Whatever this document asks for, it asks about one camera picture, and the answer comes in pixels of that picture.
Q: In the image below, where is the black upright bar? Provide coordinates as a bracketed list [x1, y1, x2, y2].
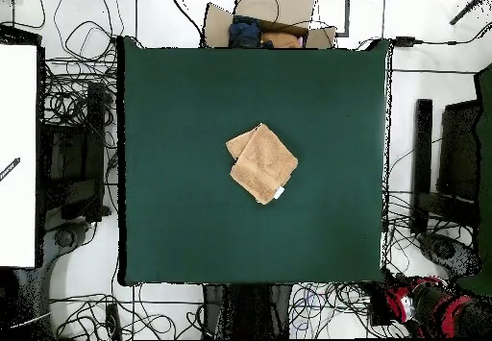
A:
[409, 98, 434, 236]

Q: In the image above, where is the black power strip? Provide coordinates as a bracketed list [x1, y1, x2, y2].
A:
[105, 303, 122, 340]

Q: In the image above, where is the tan terry towel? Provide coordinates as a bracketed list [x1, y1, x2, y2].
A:
[225, 122, 300, 207]

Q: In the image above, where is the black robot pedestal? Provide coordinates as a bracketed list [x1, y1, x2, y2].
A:
[202, 283, 293, 340]

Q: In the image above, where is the grey angled frame bar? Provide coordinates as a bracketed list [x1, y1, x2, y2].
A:
[333, 0, 352, 37]

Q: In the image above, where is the black and blue cable tangle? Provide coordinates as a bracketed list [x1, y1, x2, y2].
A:
[287, 281, 372, 340]

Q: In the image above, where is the dark blue garment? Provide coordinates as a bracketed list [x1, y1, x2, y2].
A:
[228, 14, 264, 49]

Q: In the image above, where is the green cloth drape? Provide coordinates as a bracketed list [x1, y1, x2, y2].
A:
[455, 61, 492, 296]

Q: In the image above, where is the dark slim rod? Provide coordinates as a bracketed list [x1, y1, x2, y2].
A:
[448, 0, 491, 26]

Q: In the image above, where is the black stand frame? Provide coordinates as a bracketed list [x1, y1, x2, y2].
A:
[39, 81, 112, 223]

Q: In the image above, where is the white board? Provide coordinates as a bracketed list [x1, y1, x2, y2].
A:
[0, 43, 38, 269]

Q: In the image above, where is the dark green table cloth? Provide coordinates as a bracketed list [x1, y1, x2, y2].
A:
[116, 36, 391, 286]

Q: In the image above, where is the brown cardboard box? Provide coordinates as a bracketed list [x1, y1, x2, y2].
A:
[201, 0, 338, 50]

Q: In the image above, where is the orange cloth item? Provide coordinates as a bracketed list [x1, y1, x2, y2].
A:
[260, 31, 303, 49]

